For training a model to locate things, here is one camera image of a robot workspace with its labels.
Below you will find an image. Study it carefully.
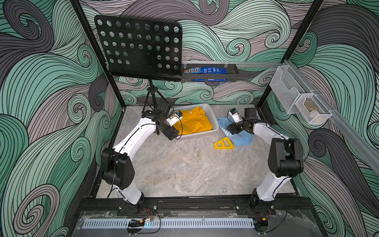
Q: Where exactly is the M&M's candy bag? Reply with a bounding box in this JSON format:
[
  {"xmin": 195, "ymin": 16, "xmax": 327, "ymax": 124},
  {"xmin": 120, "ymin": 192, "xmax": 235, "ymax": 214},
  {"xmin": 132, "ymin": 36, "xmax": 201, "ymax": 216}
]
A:
[{"xmin": 183, "ymin": 67, "xmax": 202, "ymax": 74}]

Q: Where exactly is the white slotted cable duct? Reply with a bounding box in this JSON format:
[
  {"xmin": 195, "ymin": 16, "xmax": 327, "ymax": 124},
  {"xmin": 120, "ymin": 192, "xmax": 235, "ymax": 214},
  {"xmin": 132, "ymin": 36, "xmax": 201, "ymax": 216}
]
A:
[{"xmin": 82, "ymin": 218, "xmax": 254, "ymax": 229}]

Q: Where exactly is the electronics board with wires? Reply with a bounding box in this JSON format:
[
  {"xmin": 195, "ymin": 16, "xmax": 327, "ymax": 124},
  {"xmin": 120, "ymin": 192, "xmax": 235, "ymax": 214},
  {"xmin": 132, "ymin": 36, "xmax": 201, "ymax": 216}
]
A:
[
  {"xmin": 254, "ymin": 212, "xmax": 287, "ymax": 235},
  {"xmin": 126, "ymin": 208, "xmax": 162, "ymax": 235}
]

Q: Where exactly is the black perforated music stand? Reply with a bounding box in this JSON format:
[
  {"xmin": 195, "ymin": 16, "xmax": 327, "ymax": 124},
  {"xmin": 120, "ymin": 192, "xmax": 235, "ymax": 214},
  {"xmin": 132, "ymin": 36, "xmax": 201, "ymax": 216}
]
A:
[{"xmin": 94, "ymin": 15, "xmax": 183, "ymax": 108}]

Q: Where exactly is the left electronics board with wires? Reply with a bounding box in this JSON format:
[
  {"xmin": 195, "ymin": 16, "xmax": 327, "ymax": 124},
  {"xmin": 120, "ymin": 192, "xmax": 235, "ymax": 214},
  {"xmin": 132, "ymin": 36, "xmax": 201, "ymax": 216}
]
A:
[{"xmin": 126, "ymin": 208, "xmax": 162, "ymax": 235}]

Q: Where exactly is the yellow triangle ruler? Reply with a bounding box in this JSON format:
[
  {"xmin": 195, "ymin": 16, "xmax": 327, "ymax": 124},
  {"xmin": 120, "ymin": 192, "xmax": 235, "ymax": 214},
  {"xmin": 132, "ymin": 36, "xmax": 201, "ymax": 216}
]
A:
[{"xmin": 214, "ymin": 137, "xmax": 235, "ymax": 150}]

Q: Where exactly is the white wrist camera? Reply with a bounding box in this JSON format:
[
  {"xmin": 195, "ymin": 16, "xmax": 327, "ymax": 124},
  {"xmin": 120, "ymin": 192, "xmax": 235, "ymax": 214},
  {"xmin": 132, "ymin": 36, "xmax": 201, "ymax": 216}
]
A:
[
  {"xmin": 166, "ymin": 111, "xmax": 183, "ymax": 126},
  {"xmin": 227, "ymin": 108, "xmax": 242, "ymax": 123}
]

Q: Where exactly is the yellow t-shirt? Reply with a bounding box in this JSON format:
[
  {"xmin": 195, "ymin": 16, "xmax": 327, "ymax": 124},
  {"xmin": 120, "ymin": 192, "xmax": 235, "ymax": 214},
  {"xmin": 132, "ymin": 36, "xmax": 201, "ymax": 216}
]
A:
[{"xmin": 174, "ymin": 107, "xmax": 213, "ymax": 135}]

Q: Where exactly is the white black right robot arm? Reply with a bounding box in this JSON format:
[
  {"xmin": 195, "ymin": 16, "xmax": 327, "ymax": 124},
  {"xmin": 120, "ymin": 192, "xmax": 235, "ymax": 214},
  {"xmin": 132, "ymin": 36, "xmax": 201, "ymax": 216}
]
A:
[{"xmin": 227, "ymin": 108, "xmax": 304, "ymax": 212}]

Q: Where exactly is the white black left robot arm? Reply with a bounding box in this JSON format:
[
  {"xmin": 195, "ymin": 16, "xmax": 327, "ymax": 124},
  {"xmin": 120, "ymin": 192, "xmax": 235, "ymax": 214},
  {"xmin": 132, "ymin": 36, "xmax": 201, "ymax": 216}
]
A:
[{"xmin": 100, "ymin": 102, "xmax": 183, "ymax": 213}]

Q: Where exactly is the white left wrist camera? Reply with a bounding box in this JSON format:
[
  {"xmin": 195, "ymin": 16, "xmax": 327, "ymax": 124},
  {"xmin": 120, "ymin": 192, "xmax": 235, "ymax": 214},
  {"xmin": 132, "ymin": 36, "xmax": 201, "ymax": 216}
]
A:
[{"xmin": 166, "ymin": 111, "xmax": 183, "ymax": 126}]

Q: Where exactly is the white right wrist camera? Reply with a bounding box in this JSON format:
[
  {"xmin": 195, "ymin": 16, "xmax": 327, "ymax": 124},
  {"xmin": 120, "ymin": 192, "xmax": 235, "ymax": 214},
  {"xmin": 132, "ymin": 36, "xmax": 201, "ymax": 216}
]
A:
[{"xmin": 227, "ymin": 108, "xmax": 242, "ymax": 123}]

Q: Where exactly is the clear plastic wall bin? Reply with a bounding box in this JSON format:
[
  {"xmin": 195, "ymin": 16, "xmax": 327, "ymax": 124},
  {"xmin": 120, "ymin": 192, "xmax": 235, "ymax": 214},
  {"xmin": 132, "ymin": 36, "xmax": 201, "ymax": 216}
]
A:
[{"xmin": 269, "ymin": 65, "xmax": 304, "ymax": 114}]

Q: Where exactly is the small clear wall bin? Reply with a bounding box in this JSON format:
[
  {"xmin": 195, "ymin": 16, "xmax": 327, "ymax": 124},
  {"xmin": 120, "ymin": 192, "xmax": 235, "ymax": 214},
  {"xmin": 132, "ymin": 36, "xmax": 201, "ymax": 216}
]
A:
[{"xmin": 295, "ymin": 93, "xmax": 332, "ymax": 125}]

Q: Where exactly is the right electronics board with wires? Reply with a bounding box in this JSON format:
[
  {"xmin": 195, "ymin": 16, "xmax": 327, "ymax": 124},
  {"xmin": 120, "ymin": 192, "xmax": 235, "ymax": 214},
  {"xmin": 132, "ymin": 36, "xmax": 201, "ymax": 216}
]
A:
[{"xmin": 254, "ymin": 212, "xmax": 287, "ymax": 235}]

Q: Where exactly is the white plastic basket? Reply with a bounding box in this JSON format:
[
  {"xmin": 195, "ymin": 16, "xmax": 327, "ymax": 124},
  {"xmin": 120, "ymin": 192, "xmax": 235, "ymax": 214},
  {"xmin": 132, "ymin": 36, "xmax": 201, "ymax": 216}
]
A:
[{"xmin": 174, "ymin": 104, "xmax": 219, "ymax": 139}]

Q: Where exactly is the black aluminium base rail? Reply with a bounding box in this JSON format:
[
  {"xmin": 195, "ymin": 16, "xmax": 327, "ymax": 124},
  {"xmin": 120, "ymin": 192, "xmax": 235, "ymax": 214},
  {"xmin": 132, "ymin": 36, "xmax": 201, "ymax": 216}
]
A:
[{"xmin": 77, "ymin": 194, "xmax": 313, "ymax": 217}]

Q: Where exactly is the light blue t-shirt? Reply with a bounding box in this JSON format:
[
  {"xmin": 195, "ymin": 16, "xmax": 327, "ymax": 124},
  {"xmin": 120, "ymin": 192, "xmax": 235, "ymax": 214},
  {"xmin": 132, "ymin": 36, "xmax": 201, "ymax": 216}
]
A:
[{"xmin": 217, "ymin": 117, "xmax": 254, "ymax": 146}]

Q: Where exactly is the blue snack packet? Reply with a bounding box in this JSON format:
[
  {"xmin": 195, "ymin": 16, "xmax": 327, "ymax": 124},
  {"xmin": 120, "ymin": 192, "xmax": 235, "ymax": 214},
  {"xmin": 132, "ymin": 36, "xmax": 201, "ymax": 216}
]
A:
[{"xmin": 200, "ymin": 67, "xmax": 227, "ymax": 75}]

